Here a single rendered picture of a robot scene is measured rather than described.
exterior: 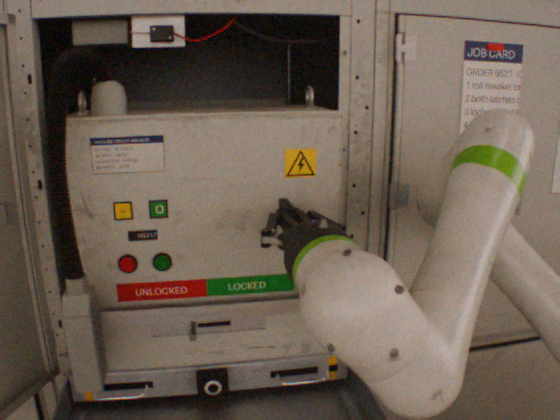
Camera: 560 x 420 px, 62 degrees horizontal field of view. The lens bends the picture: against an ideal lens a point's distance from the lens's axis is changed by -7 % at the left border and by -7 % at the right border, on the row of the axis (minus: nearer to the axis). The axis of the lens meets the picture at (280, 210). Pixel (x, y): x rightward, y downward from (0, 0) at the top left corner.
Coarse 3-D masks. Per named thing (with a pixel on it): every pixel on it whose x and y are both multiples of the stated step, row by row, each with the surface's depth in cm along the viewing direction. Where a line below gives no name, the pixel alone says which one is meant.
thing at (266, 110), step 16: (128, 112) 90; (144, 112) 90; (160, 112) 89; (176, 112) 88; (192, 112) 88; (208, 112) 88; (224, 112) 82; (240, 112) 82; (256, 112) 82; (272, 112) 83; (288, 112) 83; (304, 112) 84; (320, 112) 84; (336, 112) 85
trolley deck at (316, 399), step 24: (312, 384) 100; (96, 408) 91; (120, 408) 91; (144, 408) 91; (168, 408) 92; (192, 408) 92; (216, 408) 92; (240, 408) 92; (264, 408) 92; (288, 408) 92; (312, 408) 92; (336, 408) 92
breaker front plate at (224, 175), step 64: (128, 128) 79; (192, 128) 81; (256, 128) 83; (320, 128) 85; (128, 192) 82; (192, 192) 84; (256, 192) 86; (320, 192) 88; (192, 256) 87; (256, 256) 89; (256, 320) 92
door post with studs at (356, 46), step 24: (360, 0) 93; (360, 24) 95; (360, 48) 96; (360, 72) 97; (360, 96) 98; (360, 120) 100; (360, 144) 101; (360, 168) 103; (360, 192) 104; (360, 216) 105; (360, 240) 107
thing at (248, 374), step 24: (264, 360) 95; (288, 360) 95; (312, 360) 96; (72, 384) 88; (120, 384) 90; (144, 384) 91; (168, 384) 92; (192, 384) 93; (240, 384) 95; (264, 384) 95
